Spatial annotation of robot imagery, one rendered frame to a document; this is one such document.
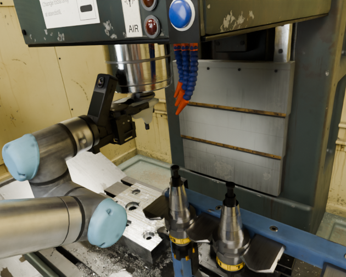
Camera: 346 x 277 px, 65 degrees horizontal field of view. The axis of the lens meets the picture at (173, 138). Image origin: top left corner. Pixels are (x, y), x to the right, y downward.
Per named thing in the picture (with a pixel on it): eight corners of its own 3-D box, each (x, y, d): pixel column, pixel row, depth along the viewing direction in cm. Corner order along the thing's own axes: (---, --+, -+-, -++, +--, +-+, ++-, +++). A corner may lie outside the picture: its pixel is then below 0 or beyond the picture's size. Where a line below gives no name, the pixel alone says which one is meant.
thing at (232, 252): (256, 245, 47) (256, 234, 46) (235, 266, 44) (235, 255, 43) (227, 228, 52) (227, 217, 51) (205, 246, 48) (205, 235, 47)
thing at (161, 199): (157, 224, 53) (157, 221, 53) (138, 215, 56) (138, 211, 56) (179, 205, 58) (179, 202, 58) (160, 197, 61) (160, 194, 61)
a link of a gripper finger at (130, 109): (142, 106, 69) (111, 116, 64) (141, 99, 68) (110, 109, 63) (152, 110, 65) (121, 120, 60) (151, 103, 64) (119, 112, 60)
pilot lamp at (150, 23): (157, 35, 34) (155, 16, 33) (144, 36, 35) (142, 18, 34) (160, 35, 34) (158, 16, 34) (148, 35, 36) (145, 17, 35)
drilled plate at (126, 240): (152, 264, 78) (150, 251, 76) (91, 226, 95) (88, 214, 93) (197, 218, 94) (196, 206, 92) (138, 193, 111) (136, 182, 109)
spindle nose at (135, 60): (183, 79, 72) (179, 31, 68) (154, 95, 59) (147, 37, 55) (132, 79, 79) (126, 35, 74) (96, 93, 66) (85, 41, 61)
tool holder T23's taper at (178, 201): (194, 209, 54) (192, 179, 51) (184, 222, 50) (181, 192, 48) (174, 203, 56) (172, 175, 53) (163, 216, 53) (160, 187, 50)
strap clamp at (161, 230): (193, 276, 77) (189, 235, 71) (158, 255, 85) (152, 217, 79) (199, 267, 80) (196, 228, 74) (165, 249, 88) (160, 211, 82)
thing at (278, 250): (269, 280, 40) (269, 276, 40) (236, 263, 43) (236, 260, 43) (285, 249, 45) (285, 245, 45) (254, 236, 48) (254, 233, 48)
